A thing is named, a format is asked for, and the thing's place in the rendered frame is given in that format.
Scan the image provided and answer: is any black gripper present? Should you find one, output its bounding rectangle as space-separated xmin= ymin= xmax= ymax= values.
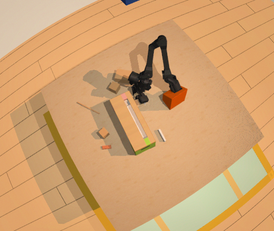
xmin=129 ymin=81 xmax=149 ymax=103

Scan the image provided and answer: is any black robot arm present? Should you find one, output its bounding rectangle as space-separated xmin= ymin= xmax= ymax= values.
xmin=128 ymin=35 xmax=182 ymax=93

